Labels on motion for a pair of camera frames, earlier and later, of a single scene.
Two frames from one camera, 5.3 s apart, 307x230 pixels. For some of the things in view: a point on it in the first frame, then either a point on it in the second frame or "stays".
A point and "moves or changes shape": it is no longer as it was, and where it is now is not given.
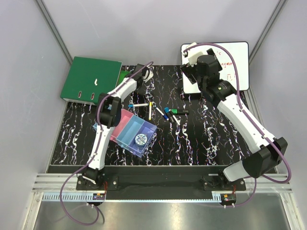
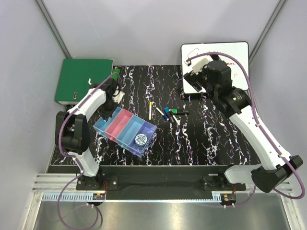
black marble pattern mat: [191, 130] stays
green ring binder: [88, 77] moves or changes shape
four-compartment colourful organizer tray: [133, 133] stays
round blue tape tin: [140, 140] stays
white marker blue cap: [131, 106] moves or changes shape
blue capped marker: [166, 110] stays
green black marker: [179, 111] stays
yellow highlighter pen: [150, 110] stays
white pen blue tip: [162, 114] stays
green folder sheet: [121, 76] to [115, 76]
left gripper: [143, 83] to [105, 114]
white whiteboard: [240, 52] stays
